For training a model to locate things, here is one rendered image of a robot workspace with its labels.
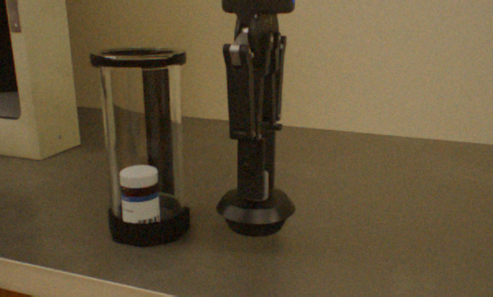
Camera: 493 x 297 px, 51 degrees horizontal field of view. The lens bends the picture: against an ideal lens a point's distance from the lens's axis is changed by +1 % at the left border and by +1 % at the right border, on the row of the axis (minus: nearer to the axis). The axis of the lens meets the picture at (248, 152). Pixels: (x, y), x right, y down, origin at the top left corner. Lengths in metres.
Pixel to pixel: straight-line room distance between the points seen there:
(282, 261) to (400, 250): 0.14
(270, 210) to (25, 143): 0.57
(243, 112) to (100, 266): 0.24
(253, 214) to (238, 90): 0.14
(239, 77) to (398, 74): 0.68
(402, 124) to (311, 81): 0.22
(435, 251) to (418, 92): 0.55
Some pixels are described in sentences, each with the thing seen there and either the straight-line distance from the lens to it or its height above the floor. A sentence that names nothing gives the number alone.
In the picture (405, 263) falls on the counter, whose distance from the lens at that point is 0.62.
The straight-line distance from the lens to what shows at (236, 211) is 0.56.
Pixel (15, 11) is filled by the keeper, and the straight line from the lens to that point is 0.96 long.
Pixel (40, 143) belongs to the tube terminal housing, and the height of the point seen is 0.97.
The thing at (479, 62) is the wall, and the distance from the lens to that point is 1.13.
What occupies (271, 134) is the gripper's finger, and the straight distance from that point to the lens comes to 0.58.
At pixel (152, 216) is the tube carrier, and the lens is 0.62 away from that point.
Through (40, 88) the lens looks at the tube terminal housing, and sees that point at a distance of 0.99.
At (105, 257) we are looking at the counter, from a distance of 0.62.
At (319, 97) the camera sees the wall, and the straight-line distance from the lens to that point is 1.17.
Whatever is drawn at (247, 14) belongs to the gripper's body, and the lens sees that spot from 0.51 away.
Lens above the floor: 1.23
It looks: 18 degrees down
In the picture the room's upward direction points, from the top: straight up
